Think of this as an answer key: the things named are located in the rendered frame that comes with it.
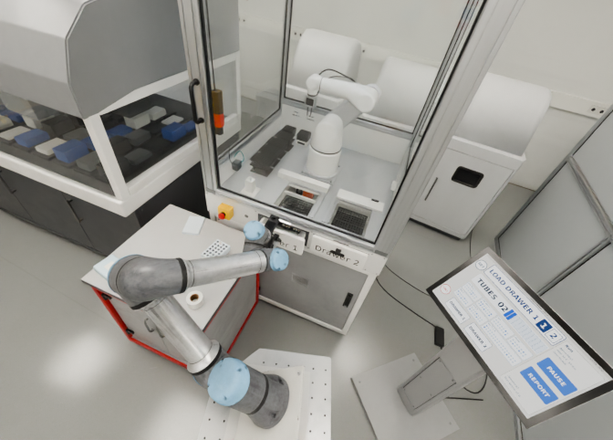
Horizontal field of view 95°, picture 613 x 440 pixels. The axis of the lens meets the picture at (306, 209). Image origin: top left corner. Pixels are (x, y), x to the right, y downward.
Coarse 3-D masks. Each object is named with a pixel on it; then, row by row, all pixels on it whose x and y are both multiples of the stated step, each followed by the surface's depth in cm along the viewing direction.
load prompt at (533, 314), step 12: (492, 276) 109; (504, 276) 107; (504, 288) 105; (516, 288) 103; (516, 300) 102; (528, 300) 100; (528, 312) 99; (540, 312) 97; (540, 324) 96; (552, 324) 94; (552, 336) 93; (564, 336) 91
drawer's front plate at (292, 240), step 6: (282, 234) 141; (288, 234) 141; (282, 240) 144; (288, 240) 142; (294, 240) 140; (300, 240) 139; (282, 246) 147; (288, 246) 145; (294, 246) 144; (300, 246) 142; (294, 252) 146; (300, 252) 144
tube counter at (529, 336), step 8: (496, 304) 105; (504, 304) 104; (504, 312) 103; (512, 312) 102; (512, 320) 101; (520, 320) 99; (520, 328) 99; (528, 328) 97; (528, 336) 97; (536, 336) 95; (528, 344) 96; (536, 344) 95; (544, 344) 93; (536, 352) 94
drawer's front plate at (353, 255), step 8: (312, 240) 144; (320, 240) 142; (328, 240) 141; (312, 248) 148; (328, 248) 143; (344, 248) 139; (352, 248) 139; (328, 256) 147; (352, 256) 140; (360, 256) 138; (352, 264) 144; (360, 264) 142
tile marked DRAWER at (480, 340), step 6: (474, 324) 107; (468, 330) 108; (474, 330) 107; (480, 330) 106; (474, 336) 106; (480, 336) 105; (474, 342) 105; (480, 342) 104; (486, 342) 103; (480, 348) 104; (486, 348) 103
